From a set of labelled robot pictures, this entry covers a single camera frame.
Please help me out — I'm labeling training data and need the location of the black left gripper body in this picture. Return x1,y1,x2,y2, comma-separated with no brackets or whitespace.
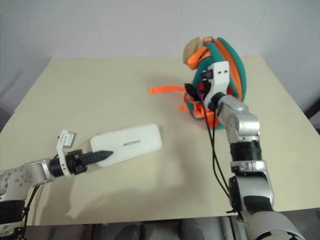
65,149,89,176

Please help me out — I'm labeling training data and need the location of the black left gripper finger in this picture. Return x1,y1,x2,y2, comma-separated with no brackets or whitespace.
85,150,115,160
85,155,112,165

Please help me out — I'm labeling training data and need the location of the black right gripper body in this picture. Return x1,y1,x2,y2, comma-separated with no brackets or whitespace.
199,68,217,101

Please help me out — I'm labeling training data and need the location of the orange and teal backpack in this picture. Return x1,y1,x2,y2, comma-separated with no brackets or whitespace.
149,36,249,131

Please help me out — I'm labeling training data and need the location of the white rounded rectangular box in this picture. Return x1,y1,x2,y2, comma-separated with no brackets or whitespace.
89,123,164,168

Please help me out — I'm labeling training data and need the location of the tan fabric lump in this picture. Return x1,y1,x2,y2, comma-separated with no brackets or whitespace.
182,37,205,65

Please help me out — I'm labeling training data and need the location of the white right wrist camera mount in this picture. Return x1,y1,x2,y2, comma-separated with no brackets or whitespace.
204,60,231,104

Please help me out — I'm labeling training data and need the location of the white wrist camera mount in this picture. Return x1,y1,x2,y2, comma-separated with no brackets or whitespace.
204,60,231,104
55,129,77,176

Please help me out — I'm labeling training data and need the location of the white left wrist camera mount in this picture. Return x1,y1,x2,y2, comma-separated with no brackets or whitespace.
55,129,77,176

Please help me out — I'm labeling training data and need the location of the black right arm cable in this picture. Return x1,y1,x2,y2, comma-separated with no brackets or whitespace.
196,84,241,215

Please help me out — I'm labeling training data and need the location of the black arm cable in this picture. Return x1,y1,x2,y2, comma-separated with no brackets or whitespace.
21,184,42,240
196,84,241,215

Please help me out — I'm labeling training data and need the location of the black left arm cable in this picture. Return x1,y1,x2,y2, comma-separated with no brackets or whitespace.
21,184,42,240

